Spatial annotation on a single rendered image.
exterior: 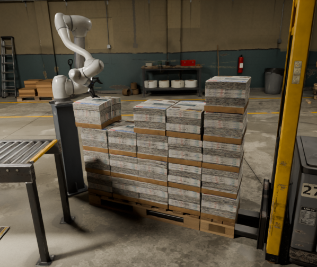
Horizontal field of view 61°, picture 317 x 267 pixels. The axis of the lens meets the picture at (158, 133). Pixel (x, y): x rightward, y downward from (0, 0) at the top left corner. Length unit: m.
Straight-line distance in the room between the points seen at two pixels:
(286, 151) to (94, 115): 1.57
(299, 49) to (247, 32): 7.59
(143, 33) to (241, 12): 3.03
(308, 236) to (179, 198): 0.98
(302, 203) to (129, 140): 1.40
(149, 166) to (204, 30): 7.09
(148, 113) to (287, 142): 1.06
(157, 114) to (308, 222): 1.31
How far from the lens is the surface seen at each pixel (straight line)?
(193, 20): 9.03
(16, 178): 2.08
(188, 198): 2.39
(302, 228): 2.19
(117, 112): 2.70
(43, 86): 8.73
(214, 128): 2.08
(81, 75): 2.35
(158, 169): 2.35
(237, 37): 9.25
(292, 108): 1.81
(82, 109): 2.55
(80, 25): 2.72
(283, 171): 1.94
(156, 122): 2.21
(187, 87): 8.42
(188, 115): 2.10
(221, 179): 2.22
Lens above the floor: 1.55
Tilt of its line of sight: 18 degrees down
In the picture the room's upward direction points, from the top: 1 degrees counter-clockwise
